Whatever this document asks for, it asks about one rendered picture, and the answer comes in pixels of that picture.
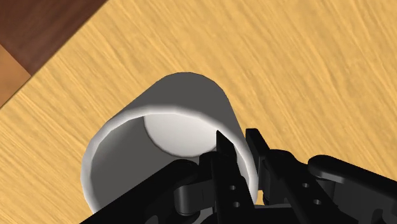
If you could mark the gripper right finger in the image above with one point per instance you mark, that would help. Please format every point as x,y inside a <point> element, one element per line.
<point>297,186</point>

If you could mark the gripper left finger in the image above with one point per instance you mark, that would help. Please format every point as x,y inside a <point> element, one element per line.
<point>228,183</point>

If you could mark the white cup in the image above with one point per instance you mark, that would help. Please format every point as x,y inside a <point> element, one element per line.
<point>183,93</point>

